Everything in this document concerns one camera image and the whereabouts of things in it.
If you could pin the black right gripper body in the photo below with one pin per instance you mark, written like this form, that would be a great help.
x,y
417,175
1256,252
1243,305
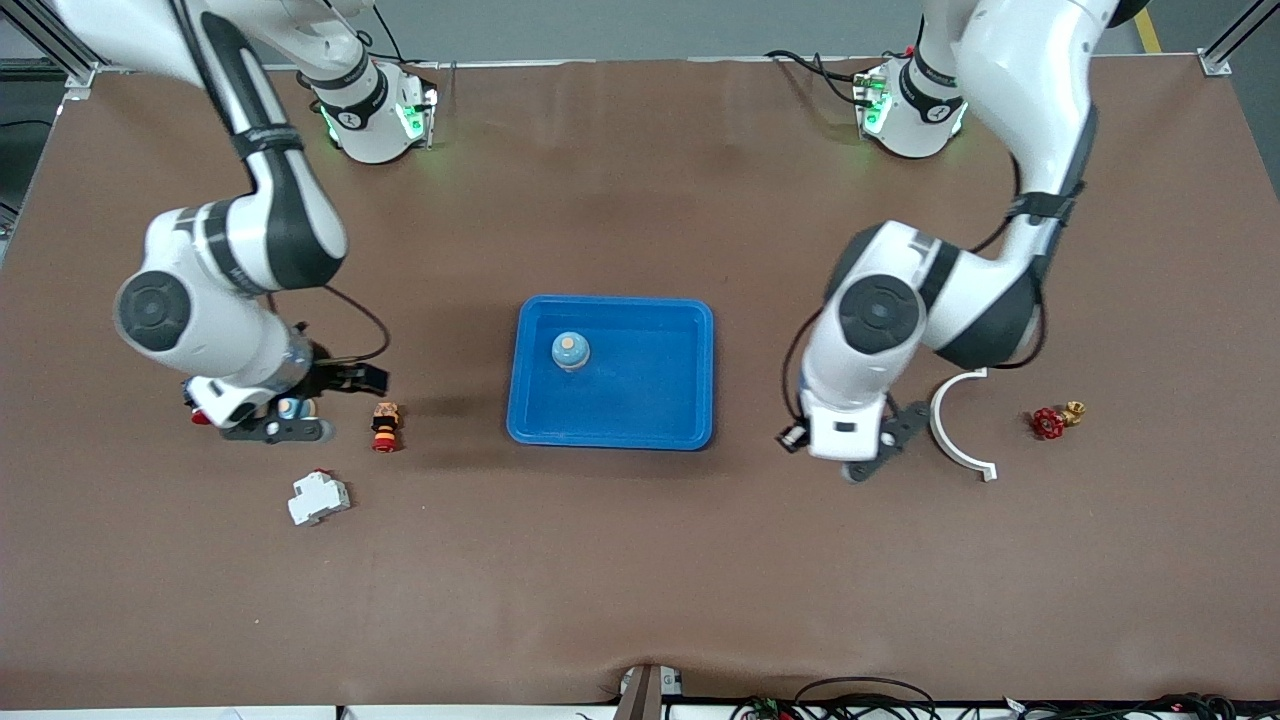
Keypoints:
x,y
327,377

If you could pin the blue round bell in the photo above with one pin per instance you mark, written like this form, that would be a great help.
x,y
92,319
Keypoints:
x,y
292,408
570,350

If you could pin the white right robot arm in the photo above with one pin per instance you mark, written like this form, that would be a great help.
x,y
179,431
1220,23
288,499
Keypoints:
x,y
290,230

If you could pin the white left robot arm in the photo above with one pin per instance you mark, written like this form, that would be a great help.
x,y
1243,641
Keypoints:
x,y
1030,80

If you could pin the red button with orange body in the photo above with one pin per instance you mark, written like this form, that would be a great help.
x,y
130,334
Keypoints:
x,y
386,427

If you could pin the white circuit breaker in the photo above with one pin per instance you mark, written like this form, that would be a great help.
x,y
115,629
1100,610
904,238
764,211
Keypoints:
x,y
318,497

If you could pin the red button with dark body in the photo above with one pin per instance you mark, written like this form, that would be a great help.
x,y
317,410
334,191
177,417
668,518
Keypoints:
x,y
198,417

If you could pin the blue plastic tray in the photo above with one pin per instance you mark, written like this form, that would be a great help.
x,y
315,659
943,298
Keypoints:
x,y
640,400

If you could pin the brown table cover mat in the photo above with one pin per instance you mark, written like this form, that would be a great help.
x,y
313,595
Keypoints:
x,y
640,560

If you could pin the red handwheel brass valve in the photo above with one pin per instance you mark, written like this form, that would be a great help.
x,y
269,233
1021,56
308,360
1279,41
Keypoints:
x,y
1048,423

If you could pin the black right camera mount plate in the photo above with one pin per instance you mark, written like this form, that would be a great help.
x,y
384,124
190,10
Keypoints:
x,y
265,430

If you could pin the white curved plastic bracket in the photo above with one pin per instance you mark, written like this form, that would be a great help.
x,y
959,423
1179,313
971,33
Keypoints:
x,y
938,430

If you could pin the grey metal clamp bracket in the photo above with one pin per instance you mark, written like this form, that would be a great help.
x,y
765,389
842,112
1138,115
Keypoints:
x,y
645,695

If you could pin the aluminium frame profile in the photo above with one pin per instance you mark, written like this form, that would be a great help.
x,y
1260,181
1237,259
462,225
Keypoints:
x,y
1213,63
40,30

